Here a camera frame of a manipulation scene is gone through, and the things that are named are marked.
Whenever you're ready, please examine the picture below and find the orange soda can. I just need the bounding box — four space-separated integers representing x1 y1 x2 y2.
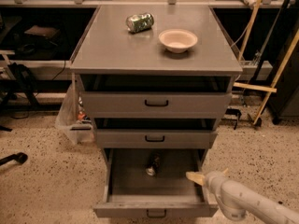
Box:
146 154 161 176

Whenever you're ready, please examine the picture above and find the grey bottom drawer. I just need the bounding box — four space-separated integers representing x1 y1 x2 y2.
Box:
93 148 218 218

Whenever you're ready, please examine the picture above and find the grey drawer cabinet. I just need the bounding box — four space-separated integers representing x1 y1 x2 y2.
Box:
72 5 242 160

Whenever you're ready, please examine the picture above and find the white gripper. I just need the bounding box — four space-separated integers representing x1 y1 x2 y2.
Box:
186 168 229 194

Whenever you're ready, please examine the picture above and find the green soda can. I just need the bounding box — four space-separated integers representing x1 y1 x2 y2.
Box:
125 13 154 34

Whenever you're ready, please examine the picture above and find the grey drawer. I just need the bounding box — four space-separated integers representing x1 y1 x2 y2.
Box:
79 75 232 119
93 148 218 218
95 118 217 149

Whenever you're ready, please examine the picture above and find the white paper bowl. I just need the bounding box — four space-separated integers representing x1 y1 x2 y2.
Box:
159 29 198 54

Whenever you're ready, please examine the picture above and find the black chair caster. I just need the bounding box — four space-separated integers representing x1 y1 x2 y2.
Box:
0 152 28 166

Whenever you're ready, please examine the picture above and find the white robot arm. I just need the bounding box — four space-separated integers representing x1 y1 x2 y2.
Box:
186 170 299 224

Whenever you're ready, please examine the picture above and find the grey middle drawer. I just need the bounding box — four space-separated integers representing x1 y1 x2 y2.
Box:
95 118 217 149

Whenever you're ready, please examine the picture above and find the grey top drawer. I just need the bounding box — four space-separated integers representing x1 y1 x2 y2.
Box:
79 75 232 119

